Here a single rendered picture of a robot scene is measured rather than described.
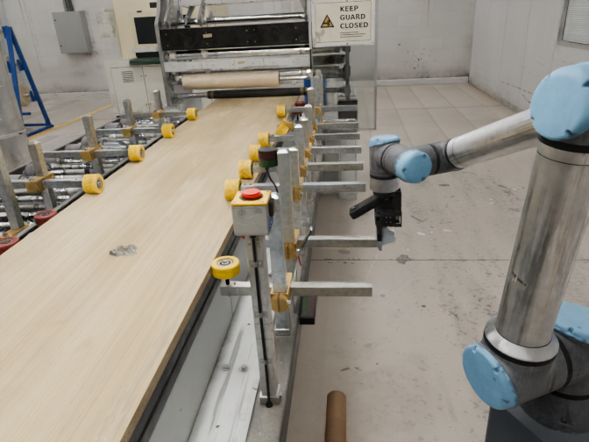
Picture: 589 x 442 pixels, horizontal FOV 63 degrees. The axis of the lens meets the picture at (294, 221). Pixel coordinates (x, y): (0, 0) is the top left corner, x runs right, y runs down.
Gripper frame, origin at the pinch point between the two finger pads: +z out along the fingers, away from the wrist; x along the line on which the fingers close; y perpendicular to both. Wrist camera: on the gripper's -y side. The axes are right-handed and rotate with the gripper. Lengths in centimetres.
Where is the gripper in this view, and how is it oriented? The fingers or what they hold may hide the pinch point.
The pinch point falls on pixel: (378, 246)
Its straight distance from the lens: 159.4
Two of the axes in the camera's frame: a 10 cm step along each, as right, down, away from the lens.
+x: 1.0, -4.1, 9.1
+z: 0.8, 9.1, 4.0
